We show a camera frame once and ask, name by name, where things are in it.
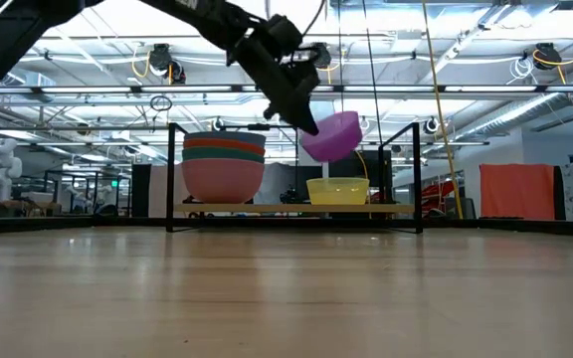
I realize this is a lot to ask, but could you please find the translucent yellow plastic bowl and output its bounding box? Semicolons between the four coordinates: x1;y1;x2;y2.
305;177;371;206

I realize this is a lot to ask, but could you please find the orange fabric panel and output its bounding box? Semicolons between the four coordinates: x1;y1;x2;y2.
478;163;557;222

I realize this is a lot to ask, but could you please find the pink plastic bowl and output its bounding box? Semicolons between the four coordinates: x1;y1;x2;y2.
181;158;267;205

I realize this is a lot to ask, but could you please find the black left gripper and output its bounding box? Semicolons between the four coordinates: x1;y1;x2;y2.
226;37;321;136

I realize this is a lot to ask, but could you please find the black tall cabinet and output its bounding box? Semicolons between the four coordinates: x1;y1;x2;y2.
130;163;153;218

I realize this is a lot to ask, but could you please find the silver ventilation duct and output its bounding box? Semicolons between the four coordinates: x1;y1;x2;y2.
455;57;573;144

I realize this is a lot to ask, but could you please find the thin black hanging cable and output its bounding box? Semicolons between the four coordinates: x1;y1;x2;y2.
360;0;383;146
335;0;344;113

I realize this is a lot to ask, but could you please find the black frame wooden shelf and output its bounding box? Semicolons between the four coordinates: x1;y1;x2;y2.
165;121;424;235

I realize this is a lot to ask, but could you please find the black ceiling cable reel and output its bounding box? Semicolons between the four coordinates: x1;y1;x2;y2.
146;43;187;86
310;42;333;71
531;42;564;72

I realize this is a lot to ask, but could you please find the hanging black cable loop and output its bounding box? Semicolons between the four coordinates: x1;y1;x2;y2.
149;94;174;113

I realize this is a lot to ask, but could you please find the teal plastic bowl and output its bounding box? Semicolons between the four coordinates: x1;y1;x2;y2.
181;146;267;165

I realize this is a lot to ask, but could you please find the orange plastic bowl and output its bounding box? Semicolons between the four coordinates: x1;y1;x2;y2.
182;137;267;157

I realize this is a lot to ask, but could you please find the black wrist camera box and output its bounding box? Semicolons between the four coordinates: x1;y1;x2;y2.
265;13;304;57

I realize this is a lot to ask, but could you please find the white humanoid robot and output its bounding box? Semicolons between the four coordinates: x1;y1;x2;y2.
0;137;24;203

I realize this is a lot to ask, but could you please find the translucent purple plastic bowl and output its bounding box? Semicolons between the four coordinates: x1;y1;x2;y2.
300;110;364;164

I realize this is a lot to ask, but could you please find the blue plastic bowl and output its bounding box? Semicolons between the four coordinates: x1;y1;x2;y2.
183;130;268;149

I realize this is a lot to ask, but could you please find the long ceiling light bar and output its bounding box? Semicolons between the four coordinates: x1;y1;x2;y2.
0;84;573;95

